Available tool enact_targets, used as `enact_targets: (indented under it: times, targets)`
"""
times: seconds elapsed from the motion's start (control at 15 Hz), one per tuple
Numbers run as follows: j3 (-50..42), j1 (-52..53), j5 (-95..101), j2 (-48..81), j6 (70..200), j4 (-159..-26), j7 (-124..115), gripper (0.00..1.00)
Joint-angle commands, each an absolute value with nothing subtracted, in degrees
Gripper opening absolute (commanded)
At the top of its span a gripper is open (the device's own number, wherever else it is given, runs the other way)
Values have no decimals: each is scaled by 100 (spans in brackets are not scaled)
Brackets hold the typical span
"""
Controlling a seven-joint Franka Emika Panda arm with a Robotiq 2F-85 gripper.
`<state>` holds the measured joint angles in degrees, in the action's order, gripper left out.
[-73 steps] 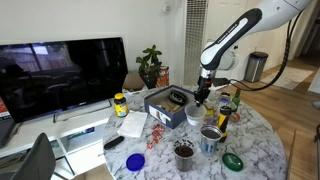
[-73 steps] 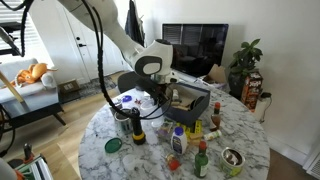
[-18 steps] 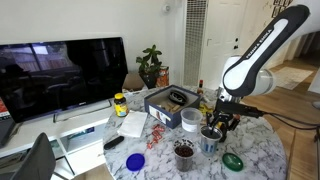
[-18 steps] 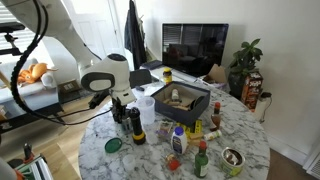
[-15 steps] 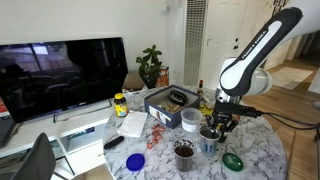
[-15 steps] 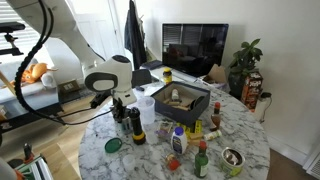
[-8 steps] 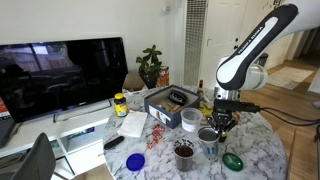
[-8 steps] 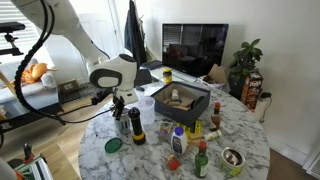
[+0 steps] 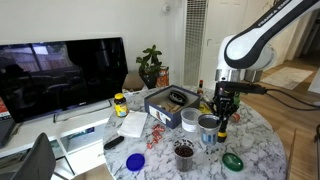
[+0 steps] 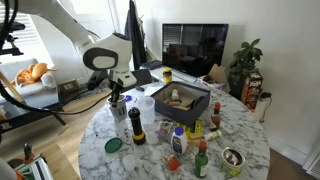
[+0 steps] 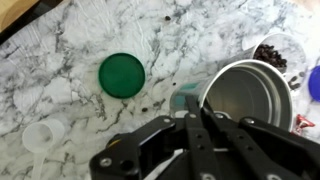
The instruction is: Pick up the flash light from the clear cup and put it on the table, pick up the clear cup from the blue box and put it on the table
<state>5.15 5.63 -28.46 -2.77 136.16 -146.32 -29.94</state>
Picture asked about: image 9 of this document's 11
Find yellow thank you card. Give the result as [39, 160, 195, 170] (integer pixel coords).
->
[199, 101, 214, 115]

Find dark grey chair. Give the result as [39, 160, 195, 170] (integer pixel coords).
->
[0, 132, 57, 180]

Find blue round lid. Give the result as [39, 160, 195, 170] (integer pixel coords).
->
[125, 153, 146, 172]

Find navy blue shoe box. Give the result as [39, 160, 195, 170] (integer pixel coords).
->
[143, 84, 202, 130]

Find red candy wrapper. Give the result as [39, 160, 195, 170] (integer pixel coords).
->
[151, 130, 163, 140]
[151, 123, 167, 134]
[146, 139, 158, 150]

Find green potted plant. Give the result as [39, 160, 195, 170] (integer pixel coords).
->
[135, 44, 164, 89]

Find wooden blocks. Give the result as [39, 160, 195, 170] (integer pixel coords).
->
[161, 101, 183, 114]

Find black remote control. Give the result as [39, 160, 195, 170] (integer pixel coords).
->
[103, 135, 125, 151]

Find patterned floor rug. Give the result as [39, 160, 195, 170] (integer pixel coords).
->
[260, 66, 314, 91]

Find green glass bottle red cap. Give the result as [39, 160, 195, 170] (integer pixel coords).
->
[233, 91, 242, 108]

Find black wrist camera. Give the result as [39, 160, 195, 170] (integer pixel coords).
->
[216, 81, 268, 95]

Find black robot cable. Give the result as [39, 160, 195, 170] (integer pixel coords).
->
[263, 87, 320, 112]

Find white TV stand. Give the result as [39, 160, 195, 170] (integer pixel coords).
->
[0, 99, 116, 178]

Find yellow label vitamin bottle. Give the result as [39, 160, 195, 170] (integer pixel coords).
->
[113, 93, 129, 118]

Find open metal can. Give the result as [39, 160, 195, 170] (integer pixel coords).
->
[197, 113, 223, 146]

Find cup of coffee beans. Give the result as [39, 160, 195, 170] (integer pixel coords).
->
[173, 139, 195, 173]

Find orange Jenga box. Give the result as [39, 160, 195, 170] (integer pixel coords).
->
[156, 65, 170, 88]

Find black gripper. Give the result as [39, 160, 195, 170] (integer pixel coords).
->
[211, 90, 240, 129]

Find brown sauce bottle red cap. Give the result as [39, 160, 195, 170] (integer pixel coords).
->
[196, 79, 205, 95]

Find white panel door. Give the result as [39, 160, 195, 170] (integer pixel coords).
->
[201, 0, 249, 88]

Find dark bottle yellow cap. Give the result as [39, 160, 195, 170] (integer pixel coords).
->
[217, 118, 230, 144]

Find clear plastic cup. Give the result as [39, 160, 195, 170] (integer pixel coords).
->
[180, 107, 203, 133]

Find green round lid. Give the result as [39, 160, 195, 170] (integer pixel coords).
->
[221, 152, 245, 173]

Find open cardboard box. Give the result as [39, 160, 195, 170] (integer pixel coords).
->
[122, 73, 146, 94]

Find black striped pouch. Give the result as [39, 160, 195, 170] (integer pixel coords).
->
[168, 90, 189, 107]

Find black flat screen TV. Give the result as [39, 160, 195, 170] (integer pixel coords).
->
[0, 36, 129, 124]

